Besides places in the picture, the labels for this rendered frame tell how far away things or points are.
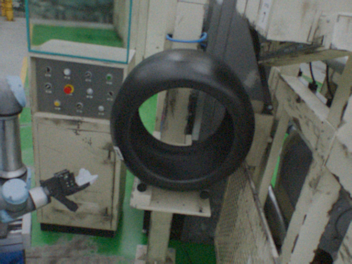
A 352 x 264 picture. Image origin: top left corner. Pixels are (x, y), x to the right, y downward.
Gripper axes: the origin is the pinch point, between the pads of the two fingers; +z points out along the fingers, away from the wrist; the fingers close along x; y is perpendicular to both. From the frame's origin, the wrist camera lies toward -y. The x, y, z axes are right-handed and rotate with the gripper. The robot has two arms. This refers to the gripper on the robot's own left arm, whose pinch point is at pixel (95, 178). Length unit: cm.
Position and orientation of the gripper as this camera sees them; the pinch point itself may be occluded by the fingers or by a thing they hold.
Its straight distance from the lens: 139.7
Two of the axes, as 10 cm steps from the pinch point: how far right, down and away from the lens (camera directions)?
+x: -6.1, -0.9, 7.9
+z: 7.7, -3.1, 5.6
